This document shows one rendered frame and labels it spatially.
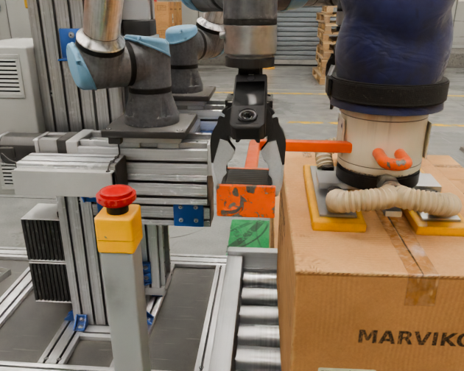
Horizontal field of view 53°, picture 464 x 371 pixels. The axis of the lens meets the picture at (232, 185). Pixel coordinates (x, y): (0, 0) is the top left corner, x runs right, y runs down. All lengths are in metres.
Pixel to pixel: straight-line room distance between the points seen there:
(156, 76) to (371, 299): 0.78
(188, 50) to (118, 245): 1.03
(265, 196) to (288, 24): 10.25
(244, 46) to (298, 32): 10.25
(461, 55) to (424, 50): 10.71
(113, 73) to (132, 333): 0.62
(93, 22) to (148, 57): 0.17
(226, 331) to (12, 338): 0.98
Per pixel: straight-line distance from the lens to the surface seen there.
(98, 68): 1.21
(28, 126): 1.58
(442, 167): 2.69
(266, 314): 1.36
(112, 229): 0.85
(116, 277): 0.91
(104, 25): 1.17
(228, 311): 1.27
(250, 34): 0.66
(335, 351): 0.87
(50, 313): 2.04
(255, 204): 0.69
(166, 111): 1.30
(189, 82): 1.76
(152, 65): 1.27
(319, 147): 0.96
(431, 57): 0.92
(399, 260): 0.84
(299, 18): 10.89
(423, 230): 0.93
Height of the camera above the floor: 1.35
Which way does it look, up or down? 21 degrees down
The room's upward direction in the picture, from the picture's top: straight up
